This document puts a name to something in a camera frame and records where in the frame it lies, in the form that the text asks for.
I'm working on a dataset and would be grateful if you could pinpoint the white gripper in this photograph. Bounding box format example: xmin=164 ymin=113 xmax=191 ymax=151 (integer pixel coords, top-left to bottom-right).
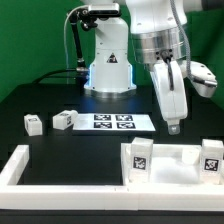
xmin=151 ymin=61 xmax=188 ymax=135

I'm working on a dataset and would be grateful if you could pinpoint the white square table top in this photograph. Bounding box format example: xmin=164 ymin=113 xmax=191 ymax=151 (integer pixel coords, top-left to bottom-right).
xmin=121 ymin=143 xmax=224 ymax=185

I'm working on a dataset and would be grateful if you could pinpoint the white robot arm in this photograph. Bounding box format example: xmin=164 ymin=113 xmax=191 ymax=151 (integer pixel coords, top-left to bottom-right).
xmin=82 ymin=0 xmax=224 ymax=135

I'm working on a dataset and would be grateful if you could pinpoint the white marker sheet with tags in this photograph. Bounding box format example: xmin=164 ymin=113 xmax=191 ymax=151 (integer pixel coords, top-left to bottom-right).
xmin=73 ymin=113 xmax=155 ymax=131

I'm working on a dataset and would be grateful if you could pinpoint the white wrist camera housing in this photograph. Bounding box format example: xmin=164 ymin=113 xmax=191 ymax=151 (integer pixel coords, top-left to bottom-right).
xmin=180 ymin=60 xmax=218 ymax=98

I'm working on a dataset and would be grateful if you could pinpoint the black cable bundle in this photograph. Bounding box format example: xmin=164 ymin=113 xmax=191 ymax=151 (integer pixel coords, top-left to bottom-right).
xmin=31 ymin=69 xmax=90 ymax=85

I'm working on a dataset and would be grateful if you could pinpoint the black camera on stand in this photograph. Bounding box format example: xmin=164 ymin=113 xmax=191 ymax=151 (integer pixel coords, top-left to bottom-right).
xmin=66 ymin=3 xmax=121 ymax=72

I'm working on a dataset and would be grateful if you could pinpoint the white U-shaped fence frame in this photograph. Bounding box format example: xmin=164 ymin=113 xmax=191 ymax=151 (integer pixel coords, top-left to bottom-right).
xmin=0 ymin=145 xmax=224 ymax=211

